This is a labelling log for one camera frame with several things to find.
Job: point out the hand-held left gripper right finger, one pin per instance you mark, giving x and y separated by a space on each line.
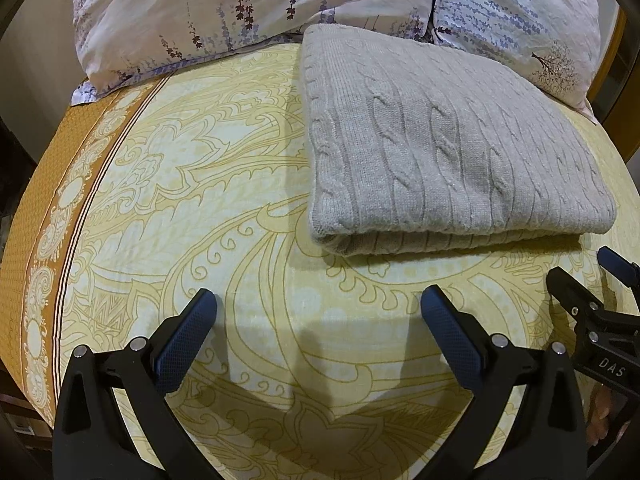
452 340

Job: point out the person's right hand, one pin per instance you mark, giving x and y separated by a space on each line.
600 415

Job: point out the yellow patterned bed sheet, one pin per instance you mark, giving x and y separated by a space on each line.
200 210

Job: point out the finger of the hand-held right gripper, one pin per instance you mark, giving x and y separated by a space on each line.
611 261
570 290

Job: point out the pink floral pillow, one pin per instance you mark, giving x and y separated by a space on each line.
200 5

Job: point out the white lavender print pillow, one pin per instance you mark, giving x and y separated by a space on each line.
500 5

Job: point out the wooden bed frame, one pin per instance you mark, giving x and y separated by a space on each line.
620 60

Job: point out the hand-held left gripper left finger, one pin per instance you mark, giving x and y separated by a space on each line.
185 340

